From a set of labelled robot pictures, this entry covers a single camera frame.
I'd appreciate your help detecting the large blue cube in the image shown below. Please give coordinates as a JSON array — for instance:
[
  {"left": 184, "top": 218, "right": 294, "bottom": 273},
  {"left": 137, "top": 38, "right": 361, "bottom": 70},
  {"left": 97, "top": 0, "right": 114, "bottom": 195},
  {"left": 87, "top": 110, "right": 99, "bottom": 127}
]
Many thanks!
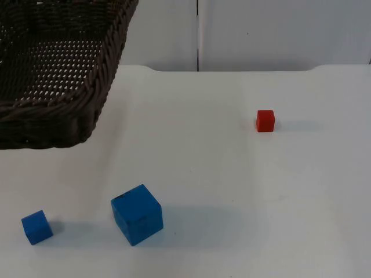
[{"left": 110, "top": 184, "right": 164, "bottom": 247}]

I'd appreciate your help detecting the dark brown wicker basket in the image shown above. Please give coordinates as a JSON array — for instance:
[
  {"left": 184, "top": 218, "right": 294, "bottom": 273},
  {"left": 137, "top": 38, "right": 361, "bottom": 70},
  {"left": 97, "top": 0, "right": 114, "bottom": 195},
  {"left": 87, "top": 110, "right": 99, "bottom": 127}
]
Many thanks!
[{"left": 0, "top": 0, "right": 140, "bottom": 151}]

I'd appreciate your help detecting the small red cube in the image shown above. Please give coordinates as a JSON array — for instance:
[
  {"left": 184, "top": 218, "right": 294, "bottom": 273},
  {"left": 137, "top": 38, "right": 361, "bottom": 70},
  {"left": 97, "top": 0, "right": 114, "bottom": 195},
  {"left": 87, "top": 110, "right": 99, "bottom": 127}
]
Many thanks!
[{"left": 256, "top": 109, "right": 276, "bottom": 133}]

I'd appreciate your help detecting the small blue cube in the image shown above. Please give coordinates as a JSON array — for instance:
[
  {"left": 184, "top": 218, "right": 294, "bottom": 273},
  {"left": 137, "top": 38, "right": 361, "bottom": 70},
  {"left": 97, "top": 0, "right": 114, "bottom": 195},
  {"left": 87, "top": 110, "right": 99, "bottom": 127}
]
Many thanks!
[{"left": 21, "top": 210, "right": 54, "bottom": 246}]

